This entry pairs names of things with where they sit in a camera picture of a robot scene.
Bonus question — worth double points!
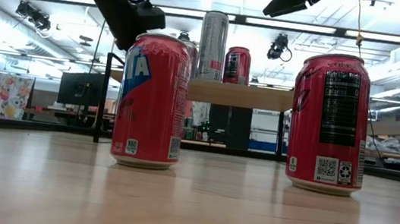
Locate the red cola can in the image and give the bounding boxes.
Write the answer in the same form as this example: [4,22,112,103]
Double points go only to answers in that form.
[281,49,379,199]
[222,45,254,87]

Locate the tall slim black-top can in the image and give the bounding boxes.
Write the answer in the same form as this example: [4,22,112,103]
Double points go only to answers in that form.
[195,8,232,84]

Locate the red Fanta can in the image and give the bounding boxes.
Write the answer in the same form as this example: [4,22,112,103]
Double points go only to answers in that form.
[108,29,197,175]

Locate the overhead light bar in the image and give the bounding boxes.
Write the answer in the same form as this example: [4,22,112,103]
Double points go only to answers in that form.
[26,0,400,46]

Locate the black computer monitor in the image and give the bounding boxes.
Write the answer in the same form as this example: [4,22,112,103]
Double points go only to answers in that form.
[57,69,103,109]

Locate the black ceiling spotlight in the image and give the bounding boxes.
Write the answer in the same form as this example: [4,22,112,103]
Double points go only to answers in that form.
[13,0,54,33]

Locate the black cabinet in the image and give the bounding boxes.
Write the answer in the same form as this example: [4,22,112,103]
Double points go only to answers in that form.
[205,103,254,151]

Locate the floral patterned cloth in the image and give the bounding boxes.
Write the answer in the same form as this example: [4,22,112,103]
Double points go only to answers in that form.
[0,71,36,122]

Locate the blue storage bin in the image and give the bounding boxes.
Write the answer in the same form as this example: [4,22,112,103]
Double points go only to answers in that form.
[247,139,277,153]

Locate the plastic-wrapped bundles pile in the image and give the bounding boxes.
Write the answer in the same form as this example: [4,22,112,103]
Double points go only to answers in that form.
[365,134,400,155]

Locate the black hanging camera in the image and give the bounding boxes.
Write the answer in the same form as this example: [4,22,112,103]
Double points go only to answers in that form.
[266,31,295,63]

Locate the yellow hanging rope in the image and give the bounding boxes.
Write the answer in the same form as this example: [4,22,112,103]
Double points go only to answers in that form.
[348,0,370,58]

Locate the wooden shelf with black frame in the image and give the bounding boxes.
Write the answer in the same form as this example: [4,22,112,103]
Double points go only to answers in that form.
[91,50,298,168]

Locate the black table frame rails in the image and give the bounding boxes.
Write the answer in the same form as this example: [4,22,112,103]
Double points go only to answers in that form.
[0,113,400,185]

